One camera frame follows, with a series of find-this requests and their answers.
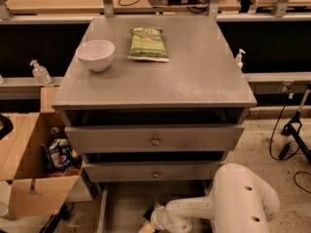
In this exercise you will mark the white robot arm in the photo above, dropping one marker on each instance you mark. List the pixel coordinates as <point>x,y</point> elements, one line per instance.
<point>239,202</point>

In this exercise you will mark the green chip bag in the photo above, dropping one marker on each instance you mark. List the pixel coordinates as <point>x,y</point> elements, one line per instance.
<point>147,44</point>

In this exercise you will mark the brown cardboard box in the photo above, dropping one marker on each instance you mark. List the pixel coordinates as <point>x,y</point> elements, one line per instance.
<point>26,187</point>

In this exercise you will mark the green yellow sponge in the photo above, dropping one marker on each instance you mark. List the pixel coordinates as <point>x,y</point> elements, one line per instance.
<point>147,216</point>

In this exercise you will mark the white bowl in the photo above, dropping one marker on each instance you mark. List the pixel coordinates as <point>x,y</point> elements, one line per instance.
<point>96,55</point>

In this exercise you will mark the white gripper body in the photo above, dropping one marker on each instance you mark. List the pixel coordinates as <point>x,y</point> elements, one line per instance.
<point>157,217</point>

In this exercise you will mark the grey middle drawer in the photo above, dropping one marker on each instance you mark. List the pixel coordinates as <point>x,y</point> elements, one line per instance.
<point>151,171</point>

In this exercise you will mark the grey drawer cabinet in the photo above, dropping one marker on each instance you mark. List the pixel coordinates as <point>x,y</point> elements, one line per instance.
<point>201,84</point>

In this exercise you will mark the blue soda can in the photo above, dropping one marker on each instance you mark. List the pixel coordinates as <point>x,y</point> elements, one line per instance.
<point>66,158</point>

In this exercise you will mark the grey top drawer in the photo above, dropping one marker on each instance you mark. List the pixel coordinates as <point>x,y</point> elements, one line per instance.
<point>154,138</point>

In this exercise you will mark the clear sanitizer pump bottle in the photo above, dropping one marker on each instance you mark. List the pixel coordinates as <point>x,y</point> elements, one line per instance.
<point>40,73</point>

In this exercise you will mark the grey bottom drawer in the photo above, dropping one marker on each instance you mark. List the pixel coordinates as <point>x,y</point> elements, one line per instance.
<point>124,204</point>

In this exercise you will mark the grey drawer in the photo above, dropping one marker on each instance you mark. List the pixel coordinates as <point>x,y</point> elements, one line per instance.
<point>151,171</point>
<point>154,138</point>
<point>124,204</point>

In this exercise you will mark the snack packet in box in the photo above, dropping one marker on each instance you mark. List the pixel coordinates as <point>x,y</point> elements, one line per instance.
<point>54,152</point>

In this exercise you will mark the black tripod stand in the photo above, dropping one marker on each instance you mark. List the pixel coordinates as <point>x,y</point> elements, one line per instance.
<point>292,128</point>

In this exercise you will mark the white pump bottle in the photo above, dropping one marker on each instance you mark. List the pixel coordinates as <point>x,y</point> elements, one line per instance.
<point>239,58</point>

